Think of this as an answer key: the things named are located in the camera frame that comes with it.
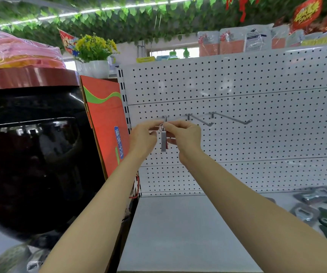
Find person's right hand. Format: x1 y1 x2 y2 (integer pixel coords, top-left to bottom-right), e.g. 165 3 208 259
163 121 203 166

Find person's left hand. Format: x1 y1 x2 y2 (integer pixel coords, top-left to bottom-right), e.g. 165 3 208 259
129 121 164 162

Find silver metal bar keychain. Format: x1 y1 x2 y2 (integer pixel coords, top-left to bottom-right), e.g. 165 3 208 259
159 124 168 152

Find person's left forearm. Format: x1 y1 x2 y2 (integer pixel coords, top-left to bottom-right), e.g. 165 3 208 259
39 151 152 273

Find person's right forearm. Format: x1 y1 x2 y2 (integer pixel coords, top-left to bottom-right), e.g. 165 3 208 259
179 151 327 273

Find medium metal peg hook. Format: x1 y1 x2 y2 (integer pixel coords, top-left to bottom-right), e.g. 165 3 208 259
186 113 214 127

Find slotted white shelf upright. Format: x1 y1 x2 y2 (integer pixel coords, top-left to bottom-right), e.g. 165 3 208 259
117 68 142 197

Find red cardboard box green stripe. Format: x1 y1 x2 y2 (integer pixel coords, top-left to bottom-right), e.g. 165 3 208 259
80 75 131 179

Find long metal peg hook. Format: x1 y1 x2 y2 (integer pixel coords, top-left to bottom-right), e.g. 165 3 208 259
208 111 253 125

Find white pegboard shelf panel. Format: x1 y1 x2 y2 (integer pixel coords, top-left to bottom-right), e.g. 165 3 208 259
117 44 327 196

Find orange window packet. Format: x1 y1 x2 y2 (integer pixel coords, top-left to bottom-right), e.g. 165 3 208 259
197 31 220 57
219 27 246 55

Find yellow flowers in white pot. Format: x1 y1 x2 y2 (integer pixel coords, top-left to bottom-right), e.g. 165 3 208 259
73 32 120 79

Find grey shelf board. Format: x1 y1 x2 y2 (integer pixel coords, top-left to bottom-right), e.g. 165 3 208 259
117 191 327 273

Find green leaf garland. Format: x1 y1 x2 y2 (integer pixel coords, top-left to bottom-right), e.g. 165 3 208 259
0 0 327 50

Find large black glossy jar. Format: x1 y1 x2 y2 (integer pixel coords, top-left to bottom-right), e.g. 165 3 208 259
0 86 107 249

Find small red flag sign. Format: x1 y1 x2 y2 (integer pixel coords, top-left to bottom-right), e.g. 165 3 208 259
58 28 77 54

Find white blue-printed packet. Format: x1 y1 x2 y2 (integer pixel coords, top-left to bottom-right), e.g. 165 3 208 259
244 24 274 53

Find red-brown round jar lid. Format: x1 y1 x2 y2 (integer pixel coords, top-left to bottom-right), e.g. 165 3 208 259
0 66 81 93

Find white light strip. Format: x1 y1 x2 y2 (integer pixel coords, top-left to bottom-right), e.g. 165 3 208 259
0 0 209 30

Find red hanging tassel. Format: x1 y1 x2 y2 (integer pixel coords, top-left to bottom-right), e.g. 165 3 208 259
225 0 250 24

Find orange clear packet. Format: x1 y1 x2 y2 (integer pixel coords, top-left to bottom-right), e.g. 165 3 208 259
271 25 291 50

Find clear plastic packet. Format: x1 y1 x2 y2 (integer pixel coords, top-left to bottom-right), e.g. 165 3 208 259
286 29 305 48

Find silver tool blister pack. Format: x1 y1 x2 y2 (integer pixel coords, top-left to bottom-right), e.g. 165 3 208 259
293 186 327 208
290 203 321 227

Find pink plastic bag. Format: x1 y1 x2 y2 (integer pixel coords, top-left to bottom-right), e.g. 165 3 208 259
0 30 67 69

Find yellow label packet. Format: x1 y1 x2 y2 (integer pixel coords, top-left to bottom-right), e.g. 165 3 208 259
302 28 327 47

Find red hanging promo sign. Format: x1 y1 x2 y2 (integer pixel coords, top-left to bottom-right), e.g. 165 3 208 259
291 0 324 32

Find grey reflective round object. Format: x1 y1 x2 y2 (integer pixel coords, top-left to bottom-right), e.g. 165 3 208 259
0 243 51 273

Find red cable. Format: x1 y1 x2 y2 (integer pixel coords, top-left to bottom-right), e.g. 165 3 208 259
129 173 140 199

